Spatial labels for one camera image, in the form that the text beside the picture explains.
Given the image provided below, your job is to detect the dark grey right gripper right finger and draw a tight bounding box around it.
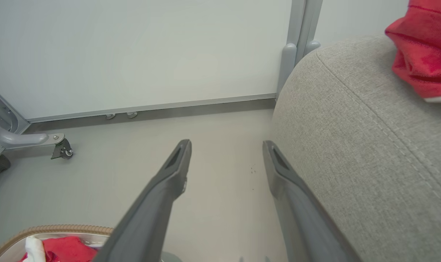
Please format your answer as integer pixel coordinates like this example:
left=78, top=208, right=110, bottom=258
left=262, top=140, right=360, bottom=262

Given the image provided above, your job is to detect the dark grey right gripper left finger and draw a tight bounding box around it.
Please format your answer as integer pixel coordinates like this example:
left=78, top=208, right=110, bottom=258
left=93, top=139, right=193, bottom=262

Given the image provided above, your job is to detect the red and white jersey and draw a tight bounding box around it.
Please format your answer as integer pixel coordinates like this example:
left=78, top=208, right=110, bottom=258
left=385, top=0, right=441, bottom=103

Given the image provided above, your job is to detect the grey fabric sofa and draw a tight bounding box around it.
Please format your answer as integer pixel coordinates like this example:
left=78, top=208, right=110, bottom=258
left=269, top=34, right=441, bottom=262

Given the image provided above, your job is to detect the plain red garment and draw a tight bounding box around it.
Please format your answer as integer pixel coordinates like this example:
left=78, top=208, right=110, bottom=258
left=19, top=236, right=98, bottom=262

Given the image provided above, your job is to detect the white laundry basket brown rim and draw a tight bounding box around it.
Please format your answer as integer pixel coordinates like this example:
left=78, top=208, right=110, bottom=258
left=0, top=224, right=183, bottom=262

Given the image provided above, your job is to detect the black caster wheel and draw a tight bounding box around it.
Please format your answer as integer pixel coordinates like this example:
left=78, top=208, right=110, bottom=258
left=51, top=138, right=74, bottom=160

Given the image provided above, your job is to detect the white garment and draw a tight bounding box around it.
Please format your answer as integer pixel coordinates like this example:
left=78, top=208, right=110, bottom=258
left=25, top=236, right=47, bottom=262

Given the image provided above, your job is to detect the grey partition foot leg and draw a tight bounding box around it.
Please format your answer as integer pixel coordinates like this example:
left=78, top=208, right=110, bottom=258
left=0, top=116, right=66, bottom=150

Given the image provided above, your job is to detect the grey rounded partition leg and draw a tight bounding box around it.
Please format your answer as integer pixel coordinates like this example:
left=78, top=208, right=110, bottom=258
left=303, top=40, right=321, bottom=56
left=276, top=43, right=298, bottom=98

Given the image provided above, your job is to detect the grey partition bottom rail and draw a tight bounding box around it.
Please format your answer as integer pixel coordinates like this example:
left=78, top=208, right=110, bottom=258
left=25, top=93, right=277, bottom=123

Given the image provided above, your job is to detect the grey partition corner post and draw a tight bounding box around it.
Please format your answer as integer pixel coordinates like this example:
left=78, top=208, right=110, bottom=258
left=0, top=85, right=30, bottom=136

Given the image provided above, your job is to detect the grey double partition post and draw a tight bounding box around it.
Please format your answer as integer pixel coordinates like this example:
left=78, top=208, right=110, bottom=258
left=287, top=0, right=323, bottom=66

